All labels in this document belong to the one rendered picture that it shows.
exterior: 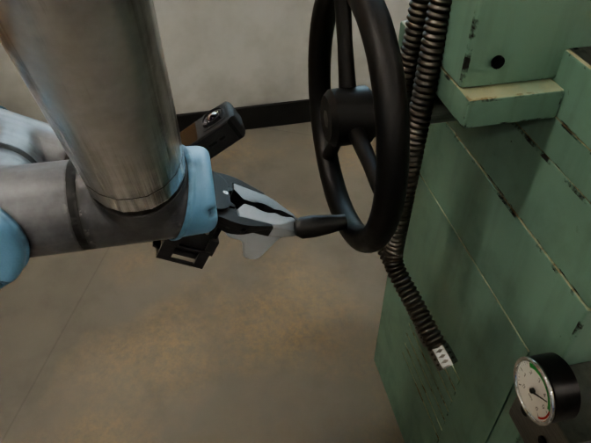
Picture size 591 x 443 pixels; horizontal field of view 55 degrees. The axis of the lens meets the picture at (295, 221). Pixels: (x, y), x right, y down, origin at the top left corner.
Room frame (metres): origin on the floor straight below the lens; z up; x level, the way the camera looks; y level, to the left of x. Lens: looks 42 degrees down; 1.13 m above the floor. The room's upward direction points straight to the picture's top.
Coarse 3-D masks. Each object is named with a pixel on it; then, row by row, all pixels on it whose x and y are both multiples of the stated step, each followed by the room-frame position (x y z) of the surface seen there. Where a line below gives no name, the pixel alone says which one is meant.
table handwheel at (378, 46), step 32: (320, 0) 0.59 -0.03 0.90; (352, 0) 0.48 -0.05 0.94; (320, 32) 0.62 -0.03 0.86; (384, 32) 0.44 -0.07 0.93; (320, 64) 0.63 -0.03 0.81; (352, 64) 0.53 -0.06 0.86; (384, 64) 0.42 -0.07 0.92; (320, 96) 0.62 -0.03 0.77; (352, 96) 0.50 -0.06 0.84; (384, 96) 0.40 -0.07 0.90; (320, 128) 0.60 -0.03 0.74; (352, 128) 0.48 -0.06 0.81; (384, 128) 0.39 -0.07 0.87; (320, 160) 0.58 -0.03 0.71; (384, 160) 0.38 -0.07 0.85; (384, 192) 0.37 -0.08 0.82; (352, 224) 0.46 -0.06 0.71; (384, 224) 0.37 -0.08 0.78
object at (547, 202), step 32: (480, 128) 0.58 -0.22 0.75; (512, 128) 0.52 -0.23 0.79; (480, 160) 0.56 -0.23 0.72; (512, 160) 0.50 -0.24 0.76; (544, 160) 0.46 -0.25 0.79; (512, 192) 0.49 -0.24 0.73; (544, 192) 0.44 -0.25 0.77; (576, 192) 0.40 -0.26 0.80; (544, 224) 0.42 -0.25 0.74; (576, 224) 0.39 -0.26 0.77; (576, 256) 0.37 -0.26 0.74; (576, 288) 0.36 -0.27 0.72
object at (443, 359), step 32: (416, 0) 0.54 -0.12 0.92; (448, 0) 0.50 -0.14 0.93; (416, 32) 0.54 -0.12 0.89; (416, 64) 0.54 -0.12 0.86; (416, 96) 0.50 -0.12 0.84; (416, 128) 0.49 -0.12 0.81; (416, 160) 0.49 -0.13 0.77; (384, 256) 0.48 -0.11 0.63; (416, 288) 0.45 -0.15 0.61; (416, 320) 0.42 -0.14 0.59; (448, 352) 0.38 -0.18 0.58
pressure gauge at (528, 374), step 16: (528, 368) 0.30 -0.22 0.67; (544, 368) 0.28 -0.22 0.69; (560, 368) 0.28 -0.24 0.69; (528, 384) 0.29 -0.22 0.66; (544, 384) 0.27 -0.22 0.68; (560, 384) 0.27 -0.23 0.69; (576, 384) 0.27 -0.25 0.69; (528, 400) 0.28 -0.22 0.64; (560, 400) 0.26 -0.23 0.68; (576, 400) 0.26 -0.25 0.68; (528, 416) 0.27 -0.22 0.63; (544, 416) 0.26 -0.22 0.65; (560, 416) 0.25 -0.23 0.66
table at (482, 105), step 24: (576, 72) 0.46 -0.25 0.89; (456, 96) 0.46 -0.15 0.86; (480, 96) 0.45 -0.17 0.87; (504, 96) 0.45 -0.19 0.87; (528, 96) 0.45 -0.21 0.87; (552, 96) 0.46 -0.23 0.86; (576, 96) 0.45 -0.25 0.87; (480, 120) 0.44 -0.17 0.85; (504, 120) 0.45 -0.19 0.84; (576, 120) 0.43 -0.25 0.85
